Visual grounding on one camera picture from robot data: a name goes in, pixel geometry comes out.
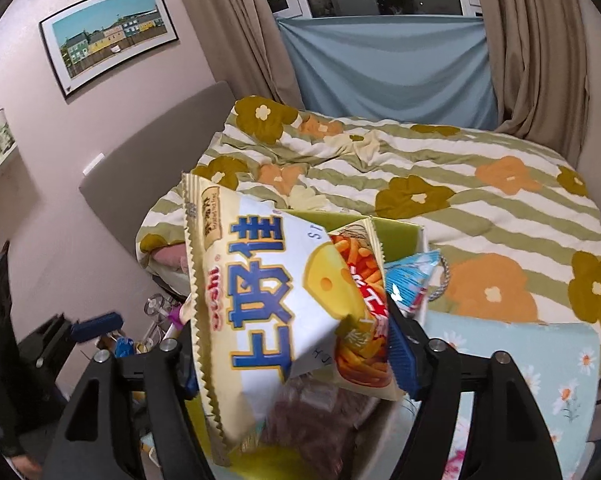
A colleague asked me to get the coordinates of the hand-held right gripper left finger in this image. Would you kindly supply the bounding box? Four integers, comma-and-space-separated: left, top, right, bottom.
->
43, 332, 216, 480

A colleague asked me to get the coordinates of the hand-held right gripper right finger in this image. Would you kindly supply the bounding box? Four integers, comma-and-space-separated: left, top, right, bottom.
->
385, 295, 563, 480

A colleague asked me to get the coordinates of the light blue and white snack bag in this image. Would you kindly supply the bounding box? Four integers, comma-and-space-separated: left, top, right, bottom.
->
383, 249, 443, 325

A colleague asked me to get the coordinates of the cream and blue cheese snack bag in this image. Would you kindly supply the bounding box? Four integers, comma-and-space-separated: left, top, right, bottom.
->
181, 172, 412, 467

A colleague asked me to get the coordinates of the dark brown snack bag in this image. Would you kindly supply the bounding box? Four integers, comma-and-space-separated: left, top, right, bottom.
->
258, 375, 383, 480

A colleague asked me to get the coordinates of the pink barcode snack packet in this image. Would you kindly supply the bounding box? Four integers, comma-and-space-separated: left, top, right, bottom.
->
437, 422, 483, 480

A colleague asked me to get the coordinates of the light blue floral pillow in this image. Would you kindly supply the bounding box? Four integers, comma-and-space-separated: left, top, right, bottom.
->
419, 309, 601, 480

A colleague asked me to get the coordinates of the grey headboard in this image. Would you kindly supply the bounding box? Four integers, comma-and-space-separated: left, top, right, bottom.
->
78, 80, 237, 268

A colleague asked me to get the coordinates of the striped floral blanket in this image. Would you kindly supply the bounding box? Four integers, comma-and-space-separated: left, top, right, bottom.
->
137, 95, 601, 335

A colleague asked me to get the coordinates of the framed picture of houses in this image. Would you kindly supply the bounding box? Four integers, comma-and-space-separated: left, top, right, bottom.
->
39, 0, 180, 99

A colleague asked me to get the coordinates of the light blue hanging cloth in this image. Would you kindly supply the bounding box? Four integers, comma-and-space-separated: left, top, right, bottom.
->
275, 15, 499, 129

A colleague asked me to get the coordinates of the beige curtain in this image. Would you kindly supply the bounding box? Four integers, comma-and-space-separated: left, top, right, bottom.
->
473, 0, 590, 147
165, 0, 307, 112

